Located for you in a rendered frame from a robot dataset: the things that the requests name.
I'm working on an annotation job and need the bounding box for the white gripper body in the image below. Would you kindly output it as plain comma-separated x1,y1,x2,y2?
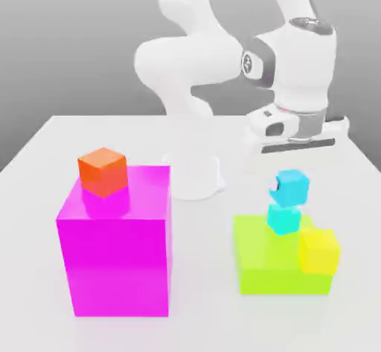
243,137,336,176

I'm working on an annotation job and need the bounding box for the small light blue cube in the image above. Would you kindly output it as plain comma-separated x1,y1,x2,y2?
269,169,311,209

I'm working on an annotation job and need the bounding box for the small turquoise cube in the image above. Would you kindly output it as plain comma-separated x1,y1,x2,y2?
266,202,302,237

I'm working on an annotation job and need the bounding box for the small yellow cube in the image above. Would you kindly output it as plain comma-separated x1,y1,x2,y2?
298,227,342,276

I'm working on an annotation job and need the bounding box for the small orange cube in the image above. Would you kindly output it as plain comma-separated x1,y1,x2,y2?
77,147,129,199

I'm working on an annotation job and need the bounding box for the large lime green box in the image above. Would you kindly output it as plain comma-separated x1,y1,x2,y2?
232,214,335,296

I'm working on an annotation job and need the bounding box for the large magenta box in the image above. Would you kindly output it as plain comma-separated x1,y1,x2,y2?
55,164,173,319

